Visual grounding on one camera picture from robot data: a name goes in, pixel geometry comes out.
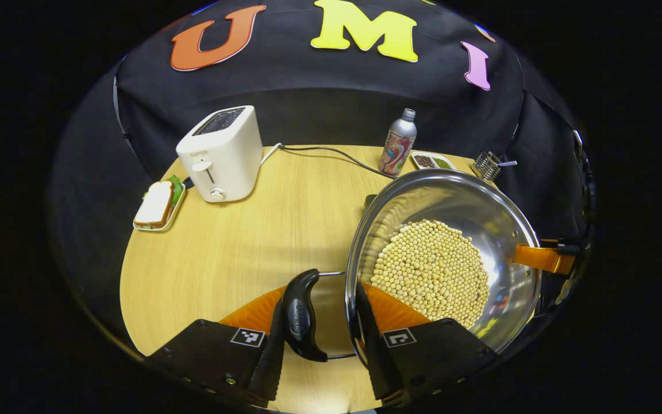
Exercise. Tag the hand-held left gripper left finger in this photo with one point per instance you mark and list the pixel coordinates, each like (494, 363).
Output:
(216, 356)

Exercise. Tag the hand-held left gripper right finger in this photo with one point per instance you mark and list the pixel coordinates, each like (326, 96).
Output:
(423, 356)

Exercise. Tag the metal spoon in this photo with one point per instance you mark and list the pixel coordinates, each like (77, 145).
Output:
(508, 164)

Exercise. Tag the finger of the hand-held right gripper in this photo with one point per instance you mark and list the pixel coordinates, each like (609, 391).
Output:
(543, 259)

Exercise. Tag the white divided spice dish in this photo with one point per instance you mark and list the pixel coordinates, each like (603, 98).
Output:
(431, 162)

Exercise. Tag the sandwich with lettuce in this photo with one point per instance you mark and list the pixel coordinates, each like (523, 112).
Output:
(154, 204)

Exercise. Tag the stainless steel pot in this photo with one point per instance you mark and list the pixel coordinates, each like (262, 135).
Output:
(451, 195)

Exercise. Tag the printed metal drink bottle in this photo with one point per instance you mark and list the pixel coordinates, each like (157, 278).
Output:
(397, 149)

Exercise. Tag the pile of soybeans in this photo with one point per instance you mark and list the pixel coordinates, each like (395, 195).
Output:
(428, 264)

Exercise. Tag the white toaster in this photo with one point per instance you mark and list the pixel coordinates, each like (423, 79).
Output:
(233, 161)

